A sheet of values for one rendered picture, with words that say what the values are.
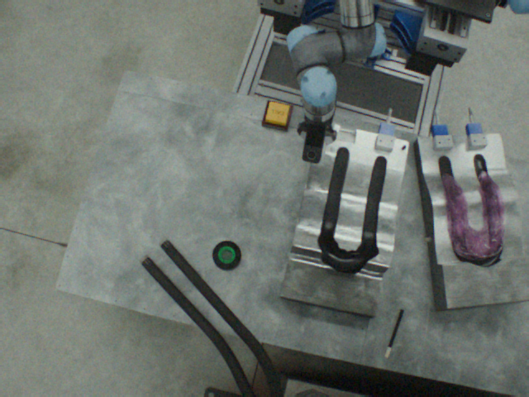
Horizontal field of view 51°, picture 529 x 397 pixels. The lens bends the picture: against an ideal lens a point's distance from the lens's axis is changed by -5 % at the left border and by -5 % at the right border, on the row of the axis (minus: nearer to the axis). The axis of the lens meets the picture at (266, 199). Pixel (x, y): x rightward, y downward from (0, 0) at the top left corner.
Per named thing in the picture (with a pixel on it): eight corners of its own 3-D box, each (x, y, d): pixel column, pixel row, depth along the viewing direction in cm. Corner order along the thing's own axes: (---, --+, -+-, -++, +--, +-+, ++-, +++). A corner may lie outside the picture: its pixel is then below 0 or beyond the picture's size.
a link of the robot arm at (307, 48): (328, 34, 137) (341, 74, 135) (283, 44, 136) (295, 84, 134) (332, 17, 130) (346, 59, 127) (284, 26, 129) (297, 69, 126)
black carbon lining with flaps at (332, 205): (335, 147, 166) (340, 135, 156) (390, 160, 165) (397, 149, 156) (310, 267, 157) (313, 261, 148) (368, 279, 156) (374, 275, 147)
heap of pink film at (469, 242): (435, 174, 165) (443, 165, 158) (493, 170, 166) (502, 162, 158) (447, 264, 158) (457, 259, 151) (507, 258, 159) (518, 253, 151)
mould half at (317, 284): (316, 132, 174) (321, 114, 161) (402, 152, 173) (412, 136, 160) (279, 298, 161) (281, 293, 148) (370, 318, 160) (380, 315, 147)
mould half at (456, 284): (412, 143, 174) (422, 130, 163) (493, 140, 174) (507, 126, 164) (435, 311, 161) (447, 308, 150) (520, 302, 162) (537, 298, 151)
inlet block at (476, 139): (459, 111, 174) (464, 104, 168) (474, 111, 174) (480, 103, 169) (466, 151, 170) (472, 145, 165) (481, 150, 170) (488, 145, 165)
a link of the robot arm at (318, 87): (330, 58, 125) (341, 93, 123) (329, 78, 135) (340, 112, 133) (295, 67, 125) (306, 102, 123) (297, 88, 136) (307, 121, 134)
